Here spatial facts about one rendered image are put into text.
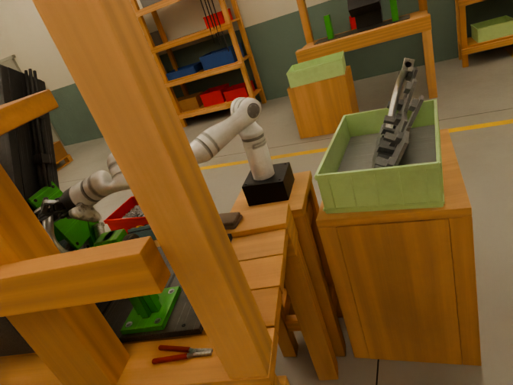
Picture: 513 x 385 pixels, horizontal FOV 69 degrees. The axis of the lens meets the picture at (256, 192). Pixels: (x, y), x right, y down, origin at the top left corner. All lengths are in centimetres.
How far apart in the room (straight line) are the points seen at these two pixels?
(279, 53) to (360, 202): 539
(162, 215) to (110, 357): 49
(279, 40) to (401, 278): 544
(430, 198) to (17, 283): 117
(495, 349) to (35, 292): 175
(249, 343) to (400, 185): 79
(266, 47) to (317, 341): 555
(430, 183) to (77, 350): 111
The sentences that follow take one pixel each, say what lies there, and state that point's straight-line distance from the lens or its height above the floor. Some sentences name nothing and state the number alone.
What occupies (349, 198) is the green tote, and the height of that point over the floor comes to 85.
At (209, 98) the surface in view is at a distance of 669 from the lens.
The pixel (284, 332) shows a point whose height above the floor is 18.
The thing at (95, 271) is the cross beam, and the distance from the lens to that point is 71.
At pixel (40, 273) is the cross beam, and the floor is 127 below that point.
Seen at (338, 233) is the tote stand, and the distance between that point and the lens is 146.
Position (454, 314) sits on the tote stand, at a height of 30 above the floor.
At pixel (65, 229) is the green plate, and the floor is 114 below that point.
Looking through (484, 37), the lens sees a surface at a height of 31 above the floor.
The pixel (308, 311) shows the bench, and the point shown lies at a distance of 160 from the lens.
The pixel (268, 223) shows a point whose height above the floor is 90.
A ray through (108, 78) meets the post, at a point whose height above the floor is 154.
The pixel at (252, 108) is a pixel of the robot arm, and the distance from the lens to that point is 141.
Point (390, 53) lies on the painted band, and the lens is 638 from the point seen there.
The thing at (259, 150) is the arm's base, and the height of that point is 106.
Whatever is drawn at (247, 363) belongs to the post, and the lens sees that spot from 86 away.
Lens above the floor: 156
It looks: 26 degrees down
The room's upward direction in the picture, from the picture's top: 19 degrees counter-clockwise
